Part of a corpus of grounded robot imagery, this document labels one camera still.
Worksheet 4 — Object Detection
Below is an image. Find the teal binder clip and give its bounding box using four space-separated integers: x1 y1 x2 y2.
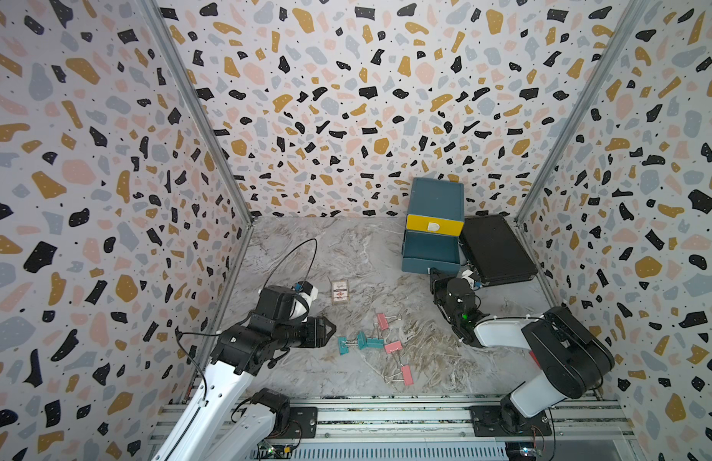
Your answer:
338 337 358 355
366 338 384 349
357 332 368 350

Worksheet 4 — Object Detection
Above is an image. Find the teal drawer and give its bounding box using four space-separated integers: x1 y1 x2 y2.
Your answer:
401 230 461 276

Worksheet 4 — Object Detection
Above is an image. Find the yellow drawer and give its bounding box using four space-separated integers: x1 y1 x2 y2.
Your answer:
406 214 465 236

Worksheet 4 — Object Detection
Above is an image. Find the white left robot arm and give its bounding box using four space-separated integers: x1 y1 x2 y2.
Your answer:
154 282 337 460

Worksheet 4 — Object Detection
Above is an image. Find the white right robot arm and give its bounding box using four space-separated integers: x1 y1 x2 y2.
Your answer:
429 269 615 433

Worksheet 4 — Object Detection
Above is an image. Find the pink binder clip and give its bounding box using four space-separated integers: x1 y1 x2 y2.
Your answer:
384 341 403 355
376 313 399 332
391 365 414 386

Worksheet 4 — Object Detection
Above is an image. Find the teal drawer cabinet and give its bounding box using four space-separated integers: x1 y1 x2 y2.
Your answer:
401 178 465 276

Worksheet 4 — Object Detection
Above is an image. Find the black flat case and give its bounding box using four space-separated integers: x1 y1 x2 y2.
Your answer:
459 215 538 286

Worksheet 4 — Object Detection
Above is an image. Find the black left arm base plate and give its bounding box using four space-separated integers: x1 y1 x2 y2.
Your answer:
250 388 319 440

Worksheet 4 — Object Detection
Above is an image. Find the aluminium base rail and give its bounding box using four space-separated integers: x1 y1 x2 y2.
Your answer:
145 394 645 461

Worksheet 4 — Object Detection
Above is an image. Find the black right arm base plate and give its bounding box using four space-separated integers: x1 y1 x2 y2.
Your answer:
469 405 553 437

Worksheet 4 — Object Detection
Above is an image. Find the aluminium corner post left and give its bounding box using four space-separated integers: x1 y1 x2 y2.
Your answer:
135 0 254 226

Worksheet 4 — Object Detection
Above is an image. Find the aluminium corner post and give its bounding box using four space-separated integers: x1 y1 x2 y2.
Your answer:
515 0 649 228
135 0 254 226

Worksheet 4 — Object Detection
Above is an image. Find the aluminium corner post right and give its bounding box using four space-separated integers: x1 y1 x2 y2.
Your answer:
515 0 649 228

